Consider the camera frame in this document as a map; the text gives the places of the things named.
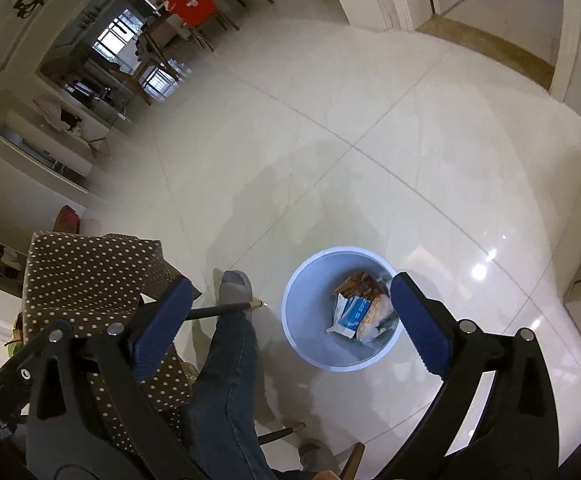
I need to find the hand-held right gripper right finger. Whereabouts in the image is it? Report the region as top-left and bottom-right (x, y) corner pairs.
(385, 271), (561, 480)

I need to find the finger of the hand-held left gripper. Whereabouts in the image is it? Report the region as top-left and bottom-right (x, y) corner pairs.
(0, 350), (46, 401)

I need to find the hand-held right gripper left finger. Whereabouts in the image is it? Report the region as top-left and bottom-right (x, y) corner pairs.
(25, 276), (206, 480)

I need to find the yellow white snack bag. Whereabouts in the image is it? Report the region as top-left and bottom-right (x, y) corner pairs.
(357, 292), (397, 343)

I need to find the blue white medicine box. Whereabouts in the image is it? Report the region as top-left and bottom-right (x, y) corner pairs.
(326, 294), (371, 341)

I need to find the orange packet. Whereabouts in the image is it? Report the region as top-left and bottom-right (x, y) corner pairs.
(334, 271), (388, 301)

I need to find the light blue waste bin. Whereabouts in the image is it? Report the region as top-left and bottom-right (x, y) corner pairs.
(281, 246), (405, 372)

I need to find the black table leg gold tip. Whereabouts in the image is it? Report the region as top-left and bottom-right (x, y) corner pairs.
(258, 421), (305, 445)
(185, 300), (264, 322)

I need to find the person's leg in jeans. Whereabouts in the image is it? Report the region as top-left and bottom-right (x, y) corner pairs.
(180, 310), (277, 480)

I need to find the person's grey socked foot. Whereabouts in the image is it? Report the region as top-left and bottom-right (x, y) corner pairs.
(218, 270), (254, 318)
(297, 439), (338, 472)

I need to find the round table brown dotted cloth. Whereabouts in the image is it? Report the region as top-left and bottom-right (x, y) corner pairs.
(20, 230), (204, 461)

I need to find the brown ottoman bench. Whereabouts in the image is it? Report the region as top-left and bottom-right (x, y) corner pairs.
(53, 205), (86, 235)

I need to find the wooden chair leg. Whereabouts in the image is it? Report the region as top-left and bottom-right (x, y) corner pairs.
(340, 442), (366, 480)

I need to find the coat stand with white garment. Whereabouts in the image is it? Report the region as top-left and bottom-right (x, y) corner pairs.
(33, 97), (111, 158)

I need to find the wooden dining table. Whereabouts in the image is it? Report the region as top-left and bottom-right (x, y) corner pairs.
(133, 0), (275, 106)

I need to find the red garment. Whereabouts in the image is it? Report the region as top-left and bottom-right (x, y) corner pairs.
(163, 0), (218, 28)

